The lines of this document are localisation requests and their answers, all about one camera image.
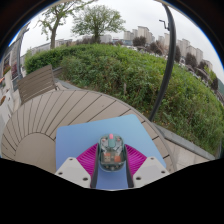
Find blue mouse pad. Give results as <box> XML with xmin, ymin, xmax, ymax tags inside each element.
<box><xmin>54</xmin><ymin>113</ymin><xmax>168</xmax><ymax>191</ymax></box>

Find transparent green computer mouse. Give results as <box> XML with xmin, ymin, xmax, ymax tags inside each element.
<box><xmin>97</xmin><ymin>133</ymin><xmax>128</xmax><ymax>174</ymax></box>

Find grey storefront building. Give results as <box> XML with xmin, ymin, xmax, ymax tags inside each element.
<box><xmin>0</xmin><ymin>42</ymin><xmax>21</xmax><ymax>88</ymax></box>

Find green hedge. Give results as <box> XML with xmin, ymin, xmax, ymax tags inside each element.
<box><xmin>23</xmin><ymin>43</ymin><xmax>224</xmax><ymax>157</ymax></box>

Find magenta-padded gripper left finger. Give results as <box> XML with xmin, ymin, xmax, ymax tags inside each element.
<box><xmin>54</xmin><ymin>142</ymin><xmax>101</xmax><ymax>190</ymax></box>

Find tall grey sign pillar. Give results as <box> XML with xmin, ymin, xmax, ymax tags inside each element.
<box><xmin>14</xmin><ymin>21</ymin><xmax>32</xmax><ymax>81</ymax></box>

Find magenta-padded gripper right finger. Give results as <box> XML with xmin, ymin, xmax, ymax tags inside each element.
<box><xmin>123</xmin><ymin>143</ymin><xmax>171</xmax><ymax>190</ymax></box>

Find distant apartment buildings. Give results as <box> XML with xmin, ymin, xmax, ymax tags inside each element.
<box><xmin>122</xmin><ymin>25</ymin><xmax>215</xmax><ymax>72</ymax></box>

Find round-crowned tree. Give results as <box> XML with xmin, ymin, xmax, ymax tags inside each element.
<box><xmin>70</xmin><ymin>4</ymin><xmax>128</xmax><ymax>45</ymax></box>

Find brown slatted outdoor chair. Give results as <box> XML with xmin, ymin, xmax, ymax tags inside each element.
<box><xmin>16</xmin><ymin>63</ymin><xmax>67</xmax><ymax>106</ymax></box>

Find thin-crowned tree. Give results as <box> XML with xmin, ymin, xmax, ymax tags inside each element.
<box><xmin>37</xmin><ymin>0</ymin><xmax>98</xmax><ymax>51</ymax></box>

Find dark curved umbrella pole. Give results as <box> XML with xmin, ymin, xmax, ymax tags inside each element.
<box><xmin>147</xmin><ymin>2</ymin><xmax>177</xmax><ymax>123</ymax></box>

